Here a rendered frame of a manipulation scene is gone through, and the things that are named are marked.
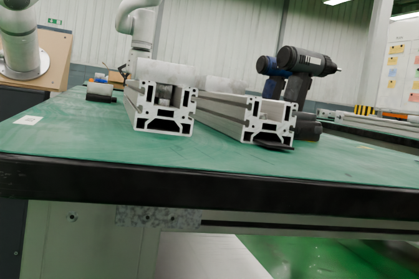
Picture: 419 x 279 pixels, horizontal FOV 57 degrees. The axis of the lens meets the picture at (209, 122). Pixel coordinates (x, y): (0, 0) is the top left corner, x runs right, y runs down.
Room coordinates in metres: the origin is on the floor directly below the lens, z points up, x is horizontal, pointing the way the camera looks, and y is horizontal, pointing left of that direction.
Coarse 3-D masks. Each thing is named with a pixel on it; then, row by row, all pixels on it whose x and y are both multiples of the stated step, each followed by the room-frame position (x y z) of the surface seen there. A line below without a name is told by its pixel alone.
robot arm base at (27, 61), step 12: (12, 36) 1.32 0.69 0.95; (24, 36) 1.33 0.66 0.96; (36, 36) 1.38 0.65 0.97; (12, 48) 1.35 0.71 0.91; (24, 48) 1.36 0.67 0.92; (36, 48) 1.41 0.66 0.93; (0, 60) 1.45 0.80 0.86; (12, 60) 1.40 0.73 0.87; (24, 60) 1.40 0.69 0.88; (36, 60) 1.45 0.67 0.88; (48, 60) 1.51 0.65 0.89; (0, 72) 1.42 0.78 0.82; (12, 72) 1.43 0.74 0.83; (24, 72) 1.44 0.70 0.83; (36, 72) 1.46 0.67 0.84
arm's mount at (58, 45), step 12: (0, 36) 1.54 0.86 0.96; (48, 36) 1.61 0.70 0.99; (60, 36) 1.63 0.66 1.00; (72, 36) 1.65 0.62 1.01; (0, 48) 1.50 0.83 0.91; (48, 48) 1.57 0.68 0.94; (60, 48) 1.58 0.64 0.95; (60, 60) 1.54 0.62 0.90; (48, 72) 1.49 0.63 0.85; (60, 72) 1.50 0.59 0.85; (0, 84) 1.41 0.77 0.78; (12, 84) 1.42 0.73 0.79; (24, 84) 1.42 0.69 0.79; (36, 84) 1.44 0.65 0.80; (48, 84) 1.45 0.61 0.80; (60, 84) 1.48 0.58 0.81
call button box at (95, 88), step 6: (90, 84) 1.24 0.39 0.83; (96, 84) 1.24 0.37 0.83; (102, 84) 1.25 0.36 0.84; (108, 84) 1.29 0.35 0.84; (90, 90) 1.24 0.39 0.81; (96, 90) 1.24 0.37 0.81; (102, 90) 1.25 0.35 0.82; (108, 90) 1.25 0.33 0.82; (90, 96) 1.24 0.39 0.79; (96, 96) 1.24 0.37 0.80; (102, 96) 1.25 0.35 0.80; (108, 96) 1.25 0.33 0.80; (102, 102) 1.25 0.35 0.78; (108, 102) 1.25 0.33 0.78; (114, 102) 1.29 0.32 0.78
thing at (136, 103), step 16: (128, 80) 1.11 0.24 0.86; (144, 80) 0.65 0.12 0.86; (128, 96) 0.98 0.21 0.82; (144, 96) 0.65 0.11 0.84; (176, 96) 0.71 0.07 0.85; (128, 112) 0.87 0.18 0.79; (144, 112) 0.65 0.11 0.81; (160, 112) 0.75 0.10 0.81; (176, 112) 0.66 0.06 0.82; (192, 112) 0.67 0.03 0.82; (144, 128) 0.65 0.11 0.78; (160, 128) 0.68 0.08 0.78; (176, 128) 0.70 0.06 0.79; (192, 128) 0.67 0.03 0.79
